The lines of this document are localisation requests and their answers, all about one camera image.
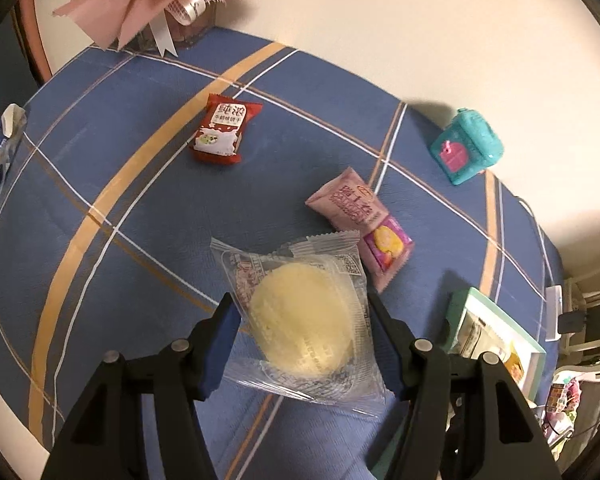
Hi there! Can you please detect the white power strip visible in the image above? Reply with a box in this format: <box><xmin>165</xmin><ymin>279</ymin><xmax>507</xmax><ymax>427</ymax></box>
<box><xmin>545</xmin><ymin>285</ymin><xmax>565</xmax><ymax>343</ymax></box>

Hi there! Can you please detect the small black box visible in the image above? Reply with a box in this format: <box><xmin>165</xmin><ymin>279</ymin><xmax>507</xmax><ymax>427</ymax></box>
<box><xmin>560</xmin><ymin>310</ymin><xmax>588</xmax><ymax>333</ymax></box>

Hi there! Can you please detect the puzzle cube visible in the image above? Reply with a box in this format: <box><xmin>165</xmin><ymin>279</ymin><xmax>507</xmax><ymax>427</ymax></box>
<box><xmin>545</xmin><ymin>382</ymin><xmax>573</xmax><ymax>413</ymax></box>

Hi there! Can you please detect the white tray with teal rim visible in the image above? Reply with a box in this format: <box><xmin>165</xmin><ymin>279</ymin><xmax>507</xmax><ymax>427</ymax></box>
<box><xmin>445</xmin><ymin>287</ymin><xmax>548</xmax><ymax>401</ymax></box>

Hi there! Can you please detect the clear-wrapped round pale pastry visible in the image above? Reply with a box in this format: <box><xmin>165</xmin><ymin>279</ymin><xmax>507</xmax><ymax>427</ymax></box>
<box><xmin>210</xmin><ymin>230</ymin><xmax>388</xmax><ymax>418</ymax></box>

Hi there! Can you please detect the teal tin with pink heart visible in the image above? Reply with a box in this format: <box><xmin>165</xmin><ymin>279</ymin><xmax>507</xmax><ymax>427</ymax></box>
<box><xmin>430</xmin><ymin>107</ymin><xmax>506</xmax><ymax>187</ymax></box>

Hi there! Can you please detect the red and white snack packet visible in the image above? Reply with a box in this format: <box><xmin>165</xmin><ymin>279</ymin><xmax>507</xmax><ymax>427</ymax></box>
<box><xmin>188</xmin><ymin>93</ymin><xmax>264</xmax><ymax>165</ymax></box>

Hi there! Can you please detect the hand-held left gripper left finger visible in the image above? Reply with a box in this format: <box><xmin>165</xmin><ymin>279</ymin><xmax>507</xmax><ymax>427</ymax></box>
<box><xmin>40</xmin><ymin>292</ymin><xmax>241</xmax><ymax>480</ymax></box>

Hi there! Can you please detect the pink snack packet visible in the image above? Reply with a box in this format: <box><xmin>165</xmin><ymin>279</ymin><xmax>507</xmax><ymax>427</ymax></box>
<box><xmin>305</xmin><ymin>167</ymin><xmax>415</xmax><ymax>293</ymax></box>

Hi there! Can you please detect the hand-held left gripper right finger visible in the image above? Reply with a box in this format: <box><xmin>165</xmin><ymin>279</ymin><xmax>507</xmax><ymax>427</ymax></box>
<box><xmin>367</xmin><ymin>292</ymin><xmax>563</xmax><ymax>480</ymax></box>

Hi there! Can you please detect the white shelf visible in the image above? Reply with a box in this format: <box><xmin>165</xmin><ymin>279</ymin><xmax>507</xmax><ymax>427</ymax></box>
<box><xmin>562</xmin><ymin>267</ymin><xmax>600</xmax><ymax>361</ymax></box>

